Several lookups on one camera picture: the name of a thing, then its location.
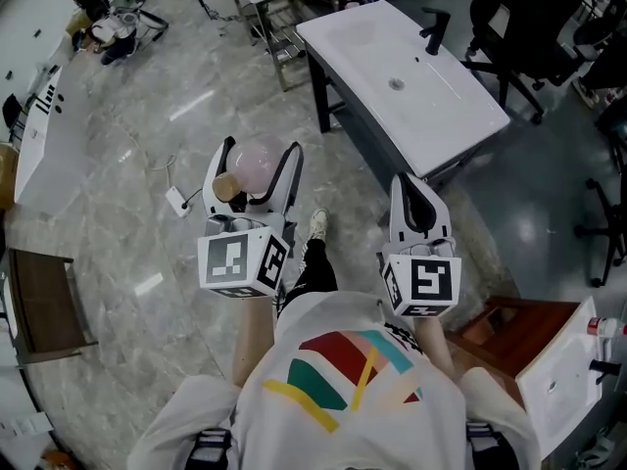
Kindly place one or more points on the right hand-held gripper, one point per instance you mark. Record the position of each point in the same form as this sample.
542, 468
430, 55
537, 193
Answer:
431, 279

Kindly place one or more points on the white sink counter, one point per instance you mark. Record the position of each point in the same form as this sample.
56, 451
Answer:
372, 47

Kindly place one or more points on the clear plastic bottle red label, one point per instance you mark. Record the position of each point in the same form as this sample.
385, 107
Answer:
605, 327

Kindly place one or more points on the small white sink basin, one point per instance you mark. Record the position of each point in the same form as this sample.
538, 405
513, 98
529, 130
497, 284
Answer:
563, 375

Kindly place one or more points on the person's left forearm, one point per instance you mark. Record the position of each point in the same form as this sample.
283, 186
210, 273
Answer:
252, 341

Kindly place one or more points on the black office chair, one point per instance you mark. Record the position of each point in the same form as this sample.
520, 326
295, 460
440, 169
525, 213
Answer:
610, 213
529, 22

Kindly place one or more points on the small black faucet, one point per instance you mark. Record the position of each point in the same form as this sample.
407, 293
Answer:
605, 367

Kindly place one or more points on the white power strip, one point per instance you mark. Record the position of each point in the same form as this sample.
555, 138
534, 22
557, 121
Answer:
177, 202

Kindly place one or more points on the person's white shoe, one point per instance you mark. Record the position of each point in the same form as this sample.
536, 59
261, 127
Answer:
319, 223

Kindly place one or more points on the person's white printed shirt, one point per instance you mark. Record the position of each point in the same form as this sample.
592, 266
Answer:
343, 409

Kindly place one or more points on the brown cardboard box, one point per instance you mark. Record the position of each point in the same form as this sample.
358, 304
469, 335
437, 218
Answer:
7, 174

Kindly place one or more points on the round pink bottle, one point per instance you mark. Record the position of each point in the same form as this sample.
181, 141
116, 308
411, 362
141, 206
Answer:
255, 162

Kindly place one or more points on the brown wooden stool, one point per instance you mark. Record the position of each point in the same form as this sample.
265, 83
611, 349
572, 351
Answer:
44, 301

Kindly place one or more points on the brown wooden cabinet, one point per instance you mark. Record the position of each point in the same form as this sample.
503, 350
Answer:
519, 331

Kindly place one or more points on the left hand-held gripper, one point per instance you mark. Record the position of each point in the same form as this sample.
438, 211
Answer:
235, 262

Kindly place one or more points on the person's black trouser leg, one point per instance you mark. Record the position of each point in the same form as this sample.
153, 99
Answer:
313, 272

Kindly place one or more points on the person's right forearm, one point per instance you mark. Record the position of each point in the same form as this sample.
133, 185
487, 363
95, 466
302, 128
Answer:
433, 343

